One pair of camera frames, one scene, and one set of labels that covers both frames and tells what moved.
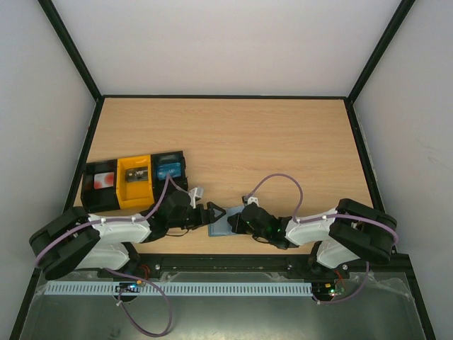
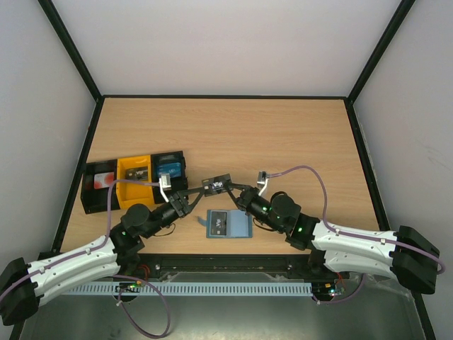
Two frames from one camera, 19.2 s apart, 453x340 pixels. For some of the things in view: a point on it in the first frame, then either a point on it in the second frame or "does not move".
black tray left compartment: [102, 199] does not move
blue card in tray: [173, 168] does not move
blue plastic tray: [221, 227] does not move
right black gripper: [239, 223] -> [243, 197]
